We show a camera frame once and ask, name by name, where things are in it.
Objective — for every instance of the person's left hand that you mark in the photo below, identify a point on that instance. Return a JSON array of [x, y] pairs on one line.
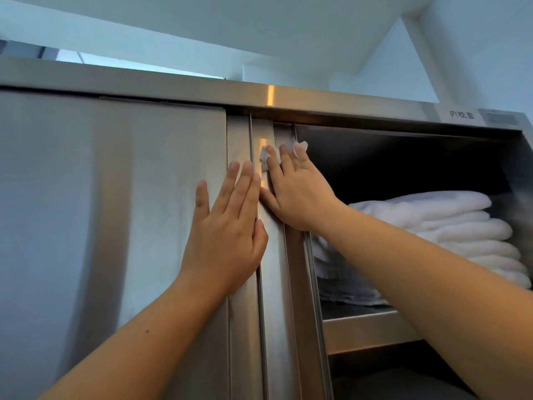
[[225, 249]]

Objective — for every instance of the white wet wipe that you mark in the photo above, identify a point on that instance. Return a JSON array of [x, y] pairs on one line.
[[263, 158]]

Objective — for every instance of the person's right forearm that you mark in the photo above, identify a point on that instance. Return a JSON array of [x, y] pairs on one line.
[[437, 287]]

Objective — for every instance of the grey shelf label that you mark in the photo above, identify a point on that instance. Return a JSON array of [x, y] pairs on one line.
[[501, 119]]

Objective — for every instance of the white shelf label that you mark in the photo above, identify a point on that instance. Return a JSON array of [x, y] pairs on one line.
[[461, 115]]

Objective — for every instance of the stack of white folded towels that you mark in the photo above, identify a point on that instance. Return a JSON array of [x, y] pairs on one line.
[[458, 229]]

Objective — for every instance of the person's right hand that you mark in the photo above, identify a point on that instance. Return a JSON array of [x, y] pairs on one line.
[[300, 195]]

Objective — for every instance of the stainless steel cabinet door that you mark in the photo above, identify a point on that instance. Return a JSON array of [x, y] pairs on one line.
[[104, 224], [275, 308]]

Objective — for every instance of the person's left forearm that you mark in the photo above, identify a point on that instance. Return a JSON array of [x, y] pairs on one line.
[[137, 354]]

